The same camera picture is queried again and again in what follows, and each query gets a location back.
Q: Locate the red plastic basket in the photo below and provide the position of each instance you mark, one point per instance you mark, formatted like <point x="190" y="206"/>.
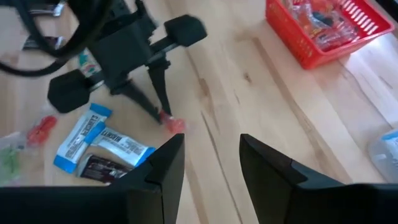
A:
<point x="298" y="46"/>

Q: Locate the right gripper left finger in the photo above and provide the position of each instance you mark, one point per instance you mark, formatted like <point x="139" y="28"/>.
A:
<point x="168" y="174"/>

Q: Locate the brown Hershey's chocolate bar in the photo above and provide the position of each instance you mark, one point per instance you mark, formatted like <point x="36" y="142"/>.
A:
<point x="99" y="169"/>
<point x="43" y="42"/>

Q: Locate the blue white Hershey's candy bar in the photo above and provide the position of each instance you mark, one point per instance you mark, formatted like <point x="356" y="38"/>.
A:
<point x="124" y="146"/>
<point x="391" y="137"/>
<point x="81" y="137"/>

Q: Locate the green wrapped gummy candy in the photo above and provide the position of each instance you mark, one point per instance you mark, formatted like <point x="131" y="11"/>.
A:
<point x="9" y="161"/>

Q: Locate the clear plastic bin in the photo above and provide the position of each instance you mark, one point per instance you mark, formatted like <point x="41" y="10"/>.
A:
<point x="379" y="161"/>

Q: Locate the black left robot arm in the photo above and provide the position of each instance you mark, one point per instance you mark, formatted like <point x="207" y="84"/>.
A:
<point x="124" y="12"/>

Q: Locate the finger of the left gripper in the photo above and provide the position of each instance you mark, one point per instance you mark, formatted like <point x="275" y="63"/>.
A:
<point x="136" y="98"/>
<point x="160" y="84"/>

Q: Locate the red gummy candy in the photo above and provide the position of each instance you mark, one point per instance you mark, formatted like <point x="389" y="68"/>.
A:
<point x="40" y="130"/>
<point x="174" y="123"/>

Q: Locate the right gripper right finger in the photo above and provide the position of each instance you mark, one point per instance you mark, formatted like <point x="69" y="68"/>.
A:
<point x="261" y="177"/>

